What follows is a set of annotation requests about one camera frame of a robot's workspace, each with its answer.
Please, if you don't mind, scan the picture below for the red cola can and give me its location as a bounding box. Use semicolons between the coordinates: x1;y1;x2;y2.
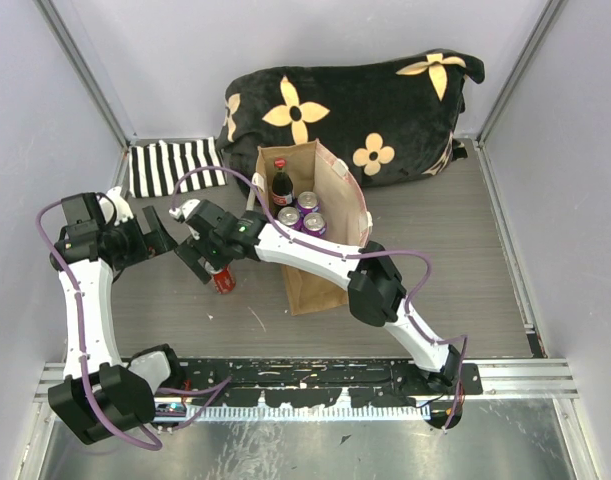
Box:
211;266;236;295

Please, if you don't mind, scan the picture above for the purple grape can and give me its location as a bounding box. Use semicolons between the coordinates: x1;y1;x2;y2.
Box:
301;212;327;238
296;191;320;216
276;206;303;231

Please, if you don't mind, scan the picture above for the glass cola bottle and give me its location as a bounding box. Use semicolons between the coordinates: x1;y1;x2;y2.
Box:
271;158;295;212

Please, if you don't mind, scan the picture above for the purple grape can front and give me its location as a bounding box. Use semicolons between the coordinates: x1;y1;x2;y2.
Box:
301;212;327;238

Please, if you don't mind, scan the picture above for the purple grape can back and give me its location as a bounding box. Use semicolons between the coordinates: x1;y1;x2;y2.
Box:
296;191;320;216

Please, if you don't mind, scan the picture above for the brown jute canvas bag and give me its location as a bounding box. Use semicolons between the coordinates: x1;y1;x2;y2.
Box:
255;140;372;315

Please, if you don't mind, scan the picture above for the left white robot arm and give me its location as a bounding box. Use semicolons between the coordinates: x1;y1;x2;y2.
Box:
47;187;186;451

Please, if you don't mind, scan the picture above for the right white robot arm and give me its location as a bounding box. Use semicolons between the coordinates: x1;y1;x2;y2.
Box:
169;199;462;394

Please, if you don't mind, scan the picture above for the black white striped cloth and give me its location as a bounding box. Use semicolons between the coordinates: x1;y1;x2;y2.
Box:
128;137;223;198

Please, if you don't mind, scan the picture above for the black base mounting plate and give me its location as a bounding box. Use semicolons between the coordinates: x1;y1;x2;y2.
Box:
163;358;455;408

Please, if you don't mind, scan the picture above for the black flower-pattern pillow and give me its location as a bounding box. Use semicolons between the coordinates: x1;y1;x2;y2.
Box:
216;49;486;187

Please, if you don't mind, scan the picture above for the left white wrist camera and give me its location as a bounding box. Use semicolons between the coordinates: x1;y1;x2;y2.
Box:
96;186;134;226

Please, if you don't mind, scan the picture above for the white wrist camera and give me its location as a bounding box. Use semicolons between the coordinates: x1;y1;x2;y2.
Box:
96;186;134;226
169;199;201;224

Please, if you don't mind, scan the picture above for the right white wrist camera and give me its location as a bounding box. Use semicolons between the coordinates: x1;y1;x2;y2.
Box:
169;199;201;224

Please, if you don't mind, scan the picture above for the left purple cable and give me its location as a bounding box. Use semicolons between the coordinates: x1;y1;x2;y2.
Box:
35;197;231;452

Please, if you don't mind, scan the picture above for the purple cable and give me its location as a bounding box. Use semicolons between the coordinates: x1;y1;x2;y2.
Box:
35;197;231;452
169;166;470;434

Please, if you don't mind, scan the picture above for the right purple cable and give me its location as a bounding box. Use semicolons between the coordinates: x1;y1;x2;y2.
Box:
169;166;470;434

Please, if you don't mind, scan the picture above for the aluminium rail frame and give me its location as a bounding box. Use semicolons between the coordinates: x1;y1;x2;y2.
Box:
32;359;581;421

